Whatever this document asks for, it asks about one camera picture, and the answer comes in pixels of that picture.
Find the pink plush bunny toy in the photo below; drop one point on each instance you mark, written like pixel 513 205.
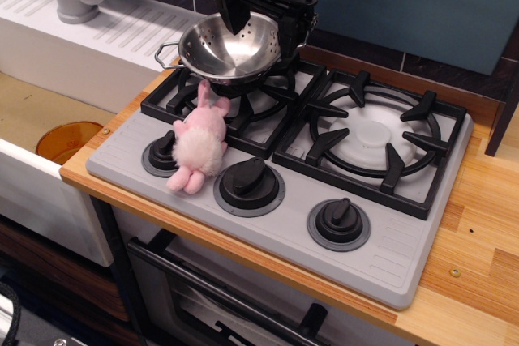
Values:
pixel 200 142

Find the black right burner grate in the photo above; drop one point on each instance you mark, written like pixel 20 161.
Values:
pixel 390 146

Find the white toy sink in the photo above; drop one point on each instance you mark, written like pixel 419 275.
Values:
pixel 53 73

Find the black stove knob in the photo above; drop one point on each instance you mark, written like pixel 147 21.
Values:
pixel 339 225
pixel 157 158
pixel 249 189

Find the black oven door handle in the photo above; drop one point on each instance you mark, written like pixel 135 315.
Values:
pixel 249 311

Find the stainless steel colander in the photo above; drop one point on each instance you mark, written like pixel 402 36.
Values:
pixel 209 50

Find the black left stove knob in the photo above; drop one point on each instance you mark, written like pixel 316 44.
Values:
pixel 157 158

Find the black middle stove knob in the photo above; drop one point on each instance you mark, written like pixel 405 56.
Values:
pixel 249 189

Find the black burner grate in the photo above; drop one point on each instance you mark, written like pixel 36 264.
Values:
pixel 257 119
pixel 390 146

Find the black right stove knob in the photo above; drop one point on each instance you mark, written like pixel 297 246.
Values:
pixel 339 225

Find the black left burner grate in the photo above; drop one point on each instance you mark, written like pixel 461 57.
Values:
pixel 257 119

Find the toy oven door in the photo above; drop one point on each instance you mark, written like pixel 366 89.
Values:
pixel 203 298

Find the white burner cap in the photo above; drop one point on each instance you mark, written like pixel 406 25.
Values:
pixel 370 130

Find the grey toy stove top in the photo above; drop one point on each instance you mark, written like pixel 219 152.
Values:
pixel 387 268

